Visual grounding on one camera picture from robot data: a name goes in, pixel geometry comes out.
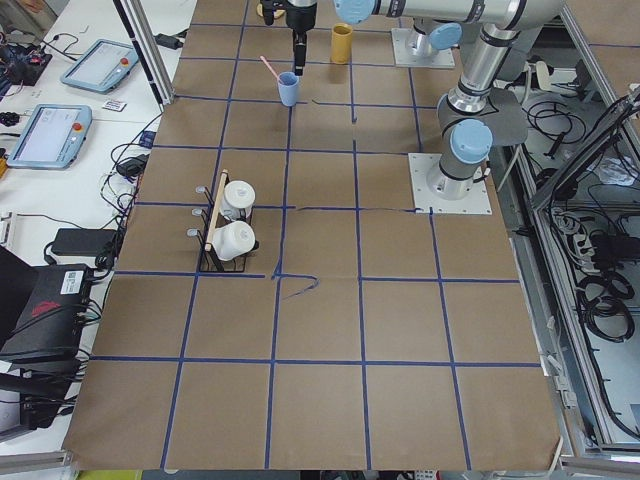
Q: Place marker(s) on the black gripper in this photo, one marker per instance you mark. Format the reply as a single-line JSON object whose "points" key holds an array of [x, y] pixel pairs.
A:
{"points": [[300, 19]]}

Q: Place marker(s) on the pink chopstick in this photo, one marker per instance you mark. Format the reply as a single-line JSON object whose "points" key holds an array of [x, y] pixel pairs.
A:
{"points": [[271, 69]]}

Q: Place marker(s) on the light blue plastic cup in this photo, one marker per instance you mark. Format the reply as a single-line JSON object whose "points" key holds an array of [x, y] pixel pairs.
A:
{"points": [[288, 88]]}

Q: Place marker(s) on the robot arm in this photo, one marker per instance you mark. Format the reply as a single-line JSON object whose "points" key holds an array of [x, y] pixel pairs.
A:
{"points": [[466, 139], [430, 40]]}

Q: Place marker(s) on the wooden mug tree stand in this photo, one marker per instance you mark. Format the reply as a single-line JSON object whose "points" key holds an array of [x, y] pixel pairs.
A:
{"points": [[277, 14]]}

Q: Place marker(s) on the bamboo cylinder holder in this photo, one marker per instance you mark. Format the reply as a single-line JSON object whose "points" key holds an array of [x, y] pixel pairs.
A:
{"points": [[341, 43]]}

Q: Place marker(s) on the white mug with face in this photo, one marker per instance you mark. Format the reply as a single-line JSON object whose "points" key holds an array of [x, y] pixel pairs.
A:
{"points": [[237, 201]]}

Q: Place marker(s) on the teach pendant upper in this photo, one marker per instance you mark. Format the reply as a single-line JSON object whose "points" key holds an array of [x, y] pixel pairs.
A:
{"points": [[102, 67]]}

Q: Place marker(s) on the teach pendant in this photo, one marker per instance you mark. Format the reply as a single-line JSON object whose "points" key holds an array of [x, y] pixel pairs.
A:
{"points": [[52, 137], [102, 67]]}

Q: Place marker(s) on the white mug outer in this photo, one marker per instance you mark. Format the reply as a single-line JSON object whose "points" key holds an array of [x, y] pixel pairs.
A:
{"points": [[233, 240]]}

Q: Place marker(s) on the teach pendant lower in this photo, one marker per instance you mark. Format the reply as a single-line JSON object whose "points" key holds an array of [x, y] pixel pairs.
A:
{"points": [[52, 137]]}

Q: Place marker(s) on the black power brick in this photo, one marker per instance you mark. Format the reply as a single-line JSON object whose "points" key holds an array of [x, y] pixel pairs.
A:
{"points": [[102, 244]]}

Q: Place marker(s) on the black computer box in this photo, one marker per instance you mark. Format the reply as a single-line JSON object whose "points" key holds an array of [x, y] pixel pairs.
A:
{"points": [[40, 308]]}

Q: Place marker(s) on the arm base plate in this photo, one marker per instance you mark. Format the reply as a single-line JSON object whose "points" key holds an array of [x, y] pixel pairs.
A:
{"points": [[434, 192], [443, 60]]}

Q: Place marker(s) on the aluminium frame post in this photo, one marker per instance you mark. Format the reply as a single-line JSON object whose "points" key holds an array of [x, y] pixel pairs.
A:
{"points": [[135, 22]]}

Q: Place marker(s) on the black wire mug rack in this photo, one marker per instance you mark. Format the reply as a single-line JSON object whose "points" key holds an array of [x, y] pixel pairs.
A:
{"points": [[211, 219]]}

